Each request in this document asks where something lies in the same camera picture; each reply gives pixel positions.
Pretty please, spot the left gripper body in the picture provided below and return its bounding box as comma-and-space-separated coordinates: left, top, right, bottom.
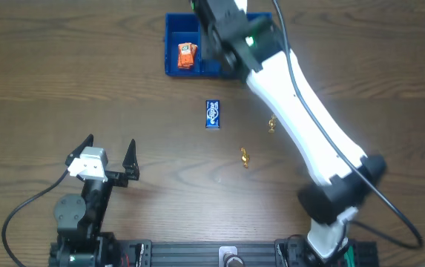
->
101, 169, 131, 188

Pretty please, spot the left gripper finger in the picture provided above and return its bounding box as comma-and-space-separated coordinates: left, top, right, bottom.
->
65, 133, 95, 167
121, 138, 141, 182

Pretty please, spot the blue candy pack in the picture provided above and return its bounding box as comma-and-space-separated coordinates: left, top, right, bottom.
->
205, 99, 221, 129

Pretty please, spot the blue tray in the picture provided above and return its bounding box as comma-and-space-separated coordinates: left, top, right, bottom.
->
164, 12, 274, 79

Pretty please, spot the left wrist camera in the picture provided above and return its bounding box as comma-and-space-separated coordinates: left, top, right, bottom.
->
67, 146, 109, 183

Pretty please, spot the mounting rail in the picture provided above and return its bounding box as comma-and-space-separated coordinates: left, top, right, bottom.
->
48, 239, 380, 267

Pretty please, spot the black cable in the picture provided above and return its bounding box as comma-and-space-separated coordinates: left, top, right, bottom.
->
0, 169, 70, 267
271, 0, 424, 250

